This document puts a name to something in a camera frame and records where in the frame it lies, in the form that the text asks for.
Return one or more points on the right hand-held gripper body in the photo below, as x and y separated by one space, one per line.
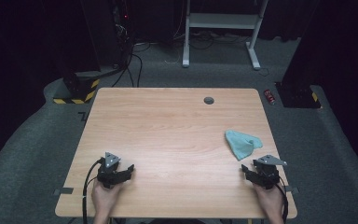
267 175

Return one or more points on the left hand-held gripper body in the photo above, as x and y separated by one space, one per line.
108 177

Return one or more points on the light blue cloth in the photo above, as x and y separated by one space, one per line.
242 144

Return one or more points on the person's left hand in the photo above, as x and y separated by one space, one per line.
104 197

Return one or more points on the person's right hand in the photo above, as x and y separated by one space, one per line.
270 200

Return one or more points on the grey tape piece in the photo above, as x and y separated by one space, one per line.
63 191
292 189

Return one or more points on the red can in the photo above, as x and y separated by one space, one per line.
269 96

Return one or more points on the grey table grommet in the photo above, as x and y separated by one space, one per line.
209 100

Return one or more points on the black yellow striped stand base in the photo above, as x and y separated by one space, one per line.
79 90

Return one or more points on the black equipment tower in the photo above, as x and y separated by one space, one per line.
121 31

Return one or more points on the white metal desk frame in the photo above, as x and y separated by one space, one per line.
220 21

